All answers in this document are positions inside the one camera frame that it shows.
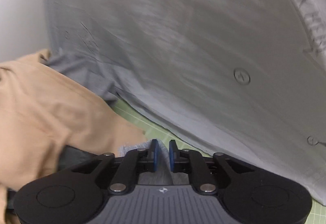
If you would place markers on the grey carrot print storage bag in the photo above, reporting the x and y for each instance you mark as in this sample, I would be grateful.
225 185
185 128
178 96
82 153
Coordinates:
245 77

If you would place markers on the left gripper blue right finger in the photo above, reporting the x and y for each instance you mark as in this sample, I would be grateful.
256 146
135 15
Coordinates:
173 155

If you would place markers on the dark denim garment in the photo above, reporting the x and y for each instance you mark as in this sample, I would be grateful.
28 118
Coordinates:
69 156

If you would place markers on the beige garment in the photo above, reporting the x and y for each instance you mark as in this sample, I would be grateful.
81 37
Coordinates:
43 111

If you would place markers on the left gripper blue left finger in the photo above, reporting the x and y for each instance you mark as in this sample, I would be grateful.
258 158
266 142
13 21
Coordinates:
153 155

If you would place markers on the grey sweatpants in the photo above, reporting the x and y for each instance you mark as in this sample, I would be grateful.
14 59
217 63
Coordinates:
162 174

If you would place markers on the green grid cutting mat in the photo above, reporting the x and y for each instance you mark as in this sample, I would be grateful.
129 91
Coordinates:
153 130

